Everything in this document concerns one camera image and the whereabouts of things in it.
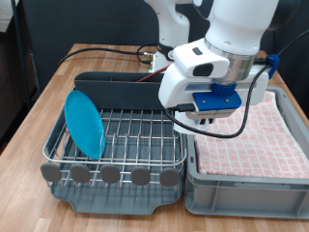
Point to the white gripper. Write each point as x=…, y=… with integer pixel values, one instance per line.
x=174, y=87

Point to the red-brown wooden spoon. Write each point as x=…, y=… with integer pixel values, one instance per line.
x=154, y=74

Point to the blue plastic plate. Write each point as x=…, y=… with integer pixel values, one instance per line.
x=84, y=125

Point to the grey oval rack pad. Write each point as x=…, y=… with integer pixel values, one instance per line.
x=140, y=176
x=169, y=177
x=110, y=174
x=50, y=172
x=80, y=173

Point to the pink checkered towel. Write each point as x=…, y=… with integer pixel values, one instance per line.
x=273, y=145

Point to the dark grey cutlery holder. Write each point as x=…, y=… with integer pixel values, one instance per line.
x=122, y=95

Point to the grey plastic crate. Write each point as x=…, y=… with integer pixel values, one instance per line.
x=244, y=199

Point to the grey plastic drain tray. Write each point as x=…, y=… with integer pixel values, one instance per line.
x=106, y=201

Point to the black backdrop curtain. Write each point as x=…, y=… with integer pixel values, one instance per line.
x=96, y=22

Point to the dark cabinet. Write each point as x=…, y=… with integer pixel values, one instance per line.
x=9, y=80

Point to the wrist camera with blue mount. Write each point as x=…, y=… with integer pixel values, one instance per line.
x=215, y=101

